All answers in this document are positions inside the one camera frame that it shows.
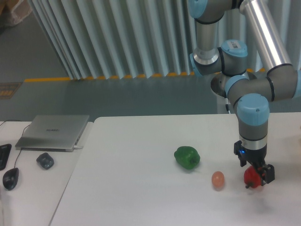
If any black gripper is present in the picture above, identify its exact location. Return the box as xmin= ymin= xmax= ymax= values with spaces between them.
xmin=234 ymin=140 xmax=275 ymax=186

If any red bell pepper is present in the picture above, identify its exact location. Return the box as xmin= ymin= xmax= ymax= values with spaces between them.
xmin=244 ymin=166 xmax=261 ymax=188

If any black computer mouse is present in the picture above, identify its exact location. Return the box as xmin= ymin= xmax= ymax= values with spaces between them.
xmin=2 ymin=168 xmax=19 ymax=191

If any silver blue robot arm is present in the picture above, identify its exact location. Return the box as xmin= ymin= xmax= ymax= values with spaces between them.
xmin=188 ymin=0 xmax=301 ymax=185

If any green bell pepper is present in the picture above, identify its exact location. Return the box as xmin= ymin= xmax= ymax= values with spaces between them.
xmin=174 ymin=146 xmax=200 ymax=170

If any brown egg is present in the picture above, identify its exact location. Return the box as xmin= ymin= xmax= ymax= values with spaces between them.
xmin=211 ymin=171 xmax=225 ymax=189

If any silver closed laptop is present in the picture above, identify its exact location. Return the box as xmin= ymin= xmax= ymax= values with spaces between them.
xmin=15 ymin=115 xmax=89 ymax=152

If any white folding screen partition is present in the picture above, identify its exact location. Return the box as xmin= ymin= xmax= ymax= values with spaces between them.
xmin=27 ymin=0 xmax=301 ymax=81

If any dark earbuds case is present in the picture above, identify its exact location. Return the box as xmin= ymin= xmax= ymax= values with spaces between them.
xmin=36 ymin=153 xmax=55 ymax=170

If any black keyboard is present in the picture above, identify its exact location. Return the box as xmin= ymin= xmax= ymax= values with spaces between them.
xmin=0 ymin=144 xmax=12 ymax=170

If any cardboard box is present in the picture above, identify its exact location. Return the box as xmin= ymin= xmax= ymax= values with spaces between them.
xmin=0 ymin=0 xmax=32 ymax=28

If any white laptop plug cable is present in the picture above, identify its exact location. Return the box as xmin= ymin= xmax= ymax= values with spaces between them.
xmin=74 ymin=122 xmax=94 ymax=150

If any black mouse cable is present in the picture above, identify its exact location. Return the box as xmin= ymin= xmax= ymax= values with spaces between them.
xmin=0 ymin=119 xmax=32 ymax=170

